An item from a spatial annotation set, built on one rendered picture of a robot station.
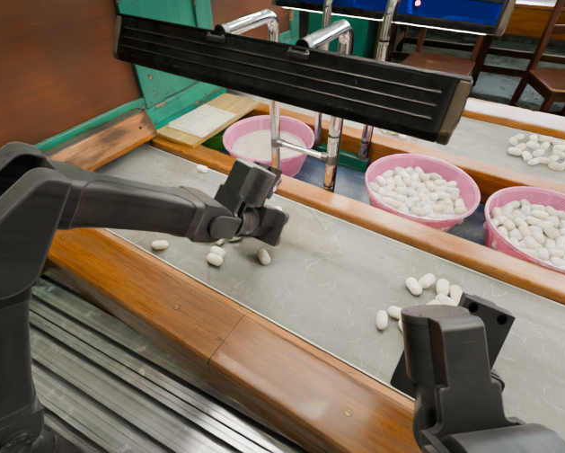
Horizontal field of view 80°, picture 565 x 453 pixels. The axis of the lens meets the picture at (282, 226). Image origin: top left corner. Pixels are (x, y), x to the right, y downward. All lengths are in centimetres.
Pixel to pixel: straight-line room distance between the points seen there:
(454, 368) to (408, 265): 43
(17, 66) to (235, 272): 60
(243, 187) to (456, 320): 35
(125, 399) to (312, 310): 34
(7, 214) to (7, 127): 57
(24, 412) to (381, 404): 44
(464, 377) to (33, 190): 38
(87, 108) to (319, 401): 82
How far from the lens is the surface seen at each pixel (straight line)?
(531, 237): 89
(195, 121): 111
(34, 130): 94
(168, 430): 63
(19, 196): 35
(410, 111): 48
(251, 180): 53
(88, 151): 94
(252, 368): 54
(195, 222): 47
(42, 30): 93
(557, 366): 71
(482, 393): 33
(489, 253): 77
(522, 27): 323
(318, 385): 53
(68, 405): 71
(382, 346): 60
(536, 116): 140
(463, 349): 31
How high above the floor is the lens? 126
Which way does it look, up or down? 44 degrees down
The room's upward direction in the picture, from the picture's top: straight up
